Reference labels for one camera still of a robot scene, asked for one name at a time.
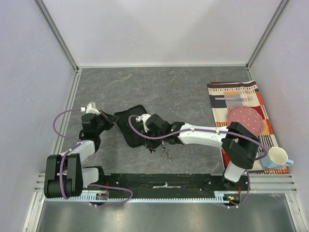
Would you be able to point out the aluminium frame rail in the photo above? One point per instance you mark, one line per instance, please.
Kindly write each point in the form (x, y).
(56, 33)

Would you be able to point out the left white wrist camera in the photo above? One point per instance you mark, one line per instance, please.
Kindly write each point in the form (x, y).
(91, 108)

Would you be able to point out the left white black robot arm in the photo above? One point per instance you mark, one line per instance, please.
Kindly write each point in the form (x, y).
(64, 175)

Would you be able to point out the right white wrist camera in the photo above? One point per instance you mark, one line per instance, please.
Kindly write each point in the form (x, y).
(143, 119)

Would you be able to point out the pink dotted plate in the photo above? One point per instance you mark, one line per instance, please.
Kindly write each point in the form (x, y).
(247, 117)

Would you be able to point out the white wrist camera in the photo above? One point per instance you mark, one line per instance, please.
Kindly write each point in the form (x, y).
(91, 108)
(143, 119)

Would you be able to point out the pink handled fork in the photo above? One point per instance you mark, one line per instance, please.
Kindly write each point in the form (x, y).
(235, 99)

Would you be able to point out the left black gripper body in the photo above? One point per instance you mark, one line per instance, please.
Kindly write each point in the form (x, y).
(103, 124)

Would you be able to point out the colourful patterned placemat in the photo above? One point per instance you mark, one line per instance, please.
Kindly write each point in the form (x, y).
(241, 102)

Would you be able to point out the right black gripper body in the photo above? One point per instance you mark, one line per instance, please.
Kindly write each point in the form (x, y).
(149, 141)

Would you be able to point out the silver hair scissors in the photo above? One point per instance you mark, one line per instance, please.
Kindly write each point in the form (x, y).
(165, 154)

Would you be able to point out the light blue mug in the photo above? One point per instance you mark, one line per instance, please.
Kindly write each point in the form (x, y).
(276, 157)

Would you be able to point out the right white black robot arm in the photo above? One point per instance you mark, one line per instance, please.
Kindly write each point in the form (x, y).
(236, 141)

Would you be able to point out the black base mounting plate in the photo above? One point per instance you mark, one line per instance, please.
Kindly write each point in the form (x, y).
(168, 185)

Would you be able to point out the white slotted cable duct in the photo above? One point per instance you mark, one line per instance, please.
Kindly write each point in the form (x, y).
(93, 197)

